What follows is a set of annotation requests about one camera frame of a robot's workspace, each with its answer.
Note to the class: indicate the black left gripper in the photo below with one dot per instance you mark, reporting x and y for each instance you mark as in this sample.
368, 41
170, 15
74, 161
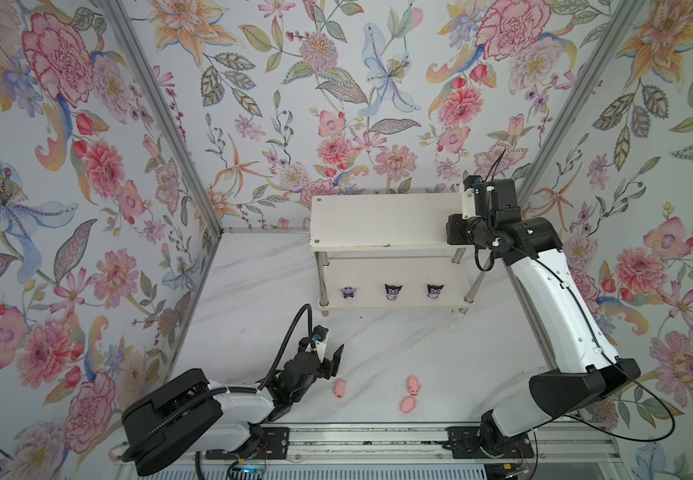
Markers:
324, 366

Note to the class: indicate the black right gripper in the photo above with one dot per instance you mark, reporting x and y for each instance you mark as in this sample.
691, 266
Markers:
457, 228

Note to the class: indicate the pink pig toy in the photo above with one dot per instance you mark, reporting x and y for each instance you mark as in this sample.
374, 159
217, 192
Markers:
408, 404
340, 388
412, 386

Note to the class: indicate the black purple figurine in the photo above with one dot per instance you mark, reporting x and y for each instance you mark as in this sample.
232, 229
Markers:
434, 291
392, 291
348, 292

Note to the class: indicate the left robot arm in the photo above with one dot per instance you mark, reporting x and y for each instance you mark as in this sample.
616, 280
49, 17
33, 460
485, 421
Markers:
191, 414

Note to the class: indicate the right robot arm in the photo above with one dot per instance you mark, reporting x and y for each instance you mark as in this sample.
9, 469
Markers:
584, 366

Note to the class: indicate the white two-tier shelf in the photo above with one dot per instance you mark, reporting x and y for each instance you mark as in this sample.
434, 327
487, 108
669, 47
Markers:
367, 241

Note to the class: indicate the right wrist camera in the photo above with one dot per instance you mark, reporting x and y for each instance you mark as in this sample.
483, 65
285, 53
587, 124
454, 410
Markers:
468, 203

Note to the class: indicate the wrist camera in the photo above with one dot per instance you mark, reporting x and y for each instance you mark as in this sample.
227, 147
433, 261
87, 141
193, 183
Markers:
319, 341
468, 203

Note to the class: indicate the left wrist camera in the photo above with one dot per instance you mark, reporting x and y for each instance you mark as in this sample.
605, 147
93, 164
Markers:
319, 341

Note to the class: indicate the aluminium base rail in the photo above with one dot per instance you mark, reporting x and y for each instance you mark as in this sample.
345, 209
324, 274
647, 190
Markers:
562, 442

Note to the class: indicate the aluminium corner post right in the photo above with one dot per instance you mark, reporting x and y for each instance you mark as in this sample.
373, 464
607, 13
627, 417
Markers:
622, 18

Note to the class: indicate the aluminium corner post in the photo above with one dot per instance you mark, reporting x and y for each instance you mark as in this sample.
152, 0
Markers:
122, 27
622, 18

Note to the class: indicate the aluminium corner post left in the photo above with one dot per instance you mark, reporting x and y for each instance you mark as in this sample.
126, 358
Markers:
122, 27

